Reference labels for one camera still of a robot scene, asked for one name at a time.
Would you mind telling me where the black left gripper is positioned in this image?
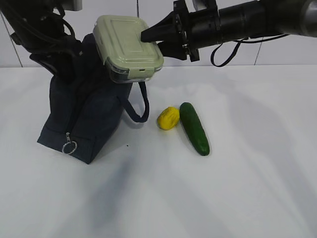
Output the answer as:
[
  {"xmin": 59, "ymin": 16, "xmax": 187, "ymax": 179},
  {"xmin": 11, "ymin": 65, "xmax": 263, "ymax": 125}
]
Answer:
[{"xmin": 29, "ymin": 33, "xmax": 83, "ymax": 83}]

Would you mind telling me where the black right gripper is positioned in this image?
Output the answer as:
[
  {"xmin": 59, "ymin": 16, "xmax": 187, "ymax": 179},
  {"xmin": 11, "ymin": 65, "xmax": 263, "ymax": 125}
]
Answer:
[{"xmin": 141, "ymin": 0, "xmax": 200, "ymax": 62}]

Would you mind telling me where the green lidded glass food container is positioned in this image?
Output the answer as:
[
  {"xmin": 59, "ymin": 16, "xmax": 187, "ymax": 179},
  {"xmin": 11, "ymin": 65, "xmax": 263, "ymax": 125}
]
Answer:
[{"xmin": 93, "ymin": 15, "xmax": 164, "ymax": 83}]

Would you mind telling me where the navy blue fabric lunch bag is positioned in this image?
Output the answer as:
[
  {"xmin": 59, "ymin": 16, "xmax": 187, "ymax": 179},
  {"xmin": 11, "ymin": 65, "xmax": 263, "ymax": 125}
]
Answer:
[{"xmin": 37, "ymin": 34, "xmax": 150, "ymax": 164}]

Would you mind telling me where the yellow lemon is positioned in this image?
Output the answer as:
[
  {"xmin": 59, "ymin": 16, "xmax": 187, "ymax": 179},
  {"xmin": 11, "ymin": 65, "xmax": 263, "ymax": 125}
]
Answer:
[{"xmin": 157, "ymin": 107, "xmax": 180, "ymax": 130}]

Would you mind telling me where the green cucumber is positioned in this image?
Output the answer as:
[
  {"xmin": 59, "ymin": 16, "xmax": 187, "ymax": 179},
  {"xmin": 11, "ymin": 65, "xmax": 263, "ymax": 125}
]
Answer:
[{"xmin": 179, "ymin": 102, "xmax": 210, "ymax": 156}]

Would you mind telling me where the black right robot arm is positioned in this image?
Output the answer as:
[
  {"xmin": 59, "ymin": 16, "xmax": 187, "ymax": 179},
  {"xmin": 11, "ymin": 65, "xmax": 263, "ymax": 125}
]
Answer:
[{"xmin": 141, "ymin": 0, "xmax": 317, "ymax": 67}]

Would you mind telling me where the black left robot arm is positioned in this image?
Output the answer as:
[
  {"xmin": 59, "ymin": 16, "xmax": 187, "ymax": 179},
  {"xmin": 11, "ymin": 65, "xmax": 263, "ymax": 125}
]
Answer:
[{"xmin": 0, "ymin": 0, "xmax": 82, "ymax": 83}]

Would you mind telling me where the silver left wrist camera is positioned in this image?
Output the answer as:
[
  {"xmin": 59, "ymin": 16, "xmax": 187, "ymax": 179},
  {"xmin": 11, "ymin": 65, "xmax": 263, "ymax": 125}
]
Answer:
[{"xmin": 60, "ymin": 0, "xmax": 83, "ymax": 11}]

